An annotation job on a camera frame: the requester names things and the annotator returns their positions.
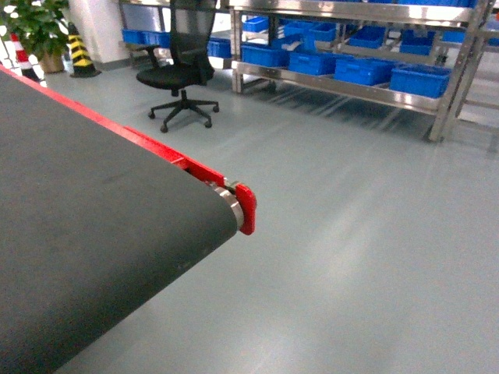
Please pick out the red conveyor side rail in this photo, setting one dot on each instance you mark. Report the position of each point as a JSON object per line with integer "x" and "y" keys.
{"x": 246, "y": 218}

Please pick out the red white traffic cone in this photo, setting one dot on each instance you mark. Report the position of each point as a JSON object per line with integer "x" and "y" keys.
{"x": 28, "y": 70}

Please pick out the blue plastic bin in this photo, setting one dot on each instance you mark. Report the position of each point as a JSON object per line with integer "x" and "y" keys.
{"x": 265, "y": 55}
{"x": 363, "y": 71}
{"x": 312, "y": 64}
{"x": 423, "y": 80}

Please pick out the black office chair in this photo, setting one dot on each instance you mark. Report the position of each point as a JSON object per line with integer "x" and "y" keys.
{"x": 191, "y": 27}

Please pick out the green potted plant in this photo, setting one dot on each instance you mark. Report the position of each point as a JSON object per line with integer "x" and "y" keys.
{"x": 41, "y": 28}

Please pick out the steel shelf rack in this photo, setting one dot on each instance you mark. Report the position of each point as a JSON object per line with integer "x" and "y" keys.
{"x": 446, "y": 109}

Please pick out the yellow black traffic cone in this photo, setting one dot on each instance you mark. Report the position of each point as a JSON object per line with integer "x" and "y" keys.
{"x": 83, "y": 66}

